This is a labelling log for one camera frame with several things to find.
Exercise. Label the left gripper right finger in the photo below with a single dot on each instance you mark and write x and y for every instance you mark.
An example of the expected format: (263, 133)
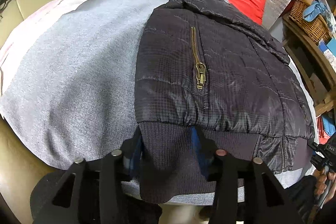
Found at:
(245, 190)

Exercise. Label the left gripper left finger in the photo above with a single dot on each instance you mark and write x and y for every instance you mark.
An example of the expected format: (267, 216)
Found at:
(88, 191)

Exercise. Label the dark quilted jacket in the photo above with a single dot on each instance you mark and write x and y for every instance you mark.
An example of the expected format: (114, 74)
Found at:
(203, 63)

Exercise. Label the person's right hand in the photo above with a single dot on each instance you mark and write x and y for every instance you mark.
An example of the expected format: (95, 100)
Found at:
(320, 186)

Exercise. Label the wooden table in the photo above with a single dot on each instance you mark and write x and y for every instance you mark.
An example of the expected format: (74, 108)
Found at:
(316, 72)

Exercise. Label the wicker basket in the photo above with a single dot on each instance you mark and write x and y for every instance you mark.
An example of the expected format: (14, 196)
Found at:
(316, 29)

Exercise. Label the grey blanket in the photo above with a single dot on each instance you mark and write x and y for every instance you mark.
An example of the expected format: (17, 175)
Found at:
(69, 80)

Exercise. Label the blue cloth in basket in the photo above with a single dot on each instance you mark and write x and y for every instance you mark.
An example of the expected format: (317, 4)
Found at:
(314, 10)

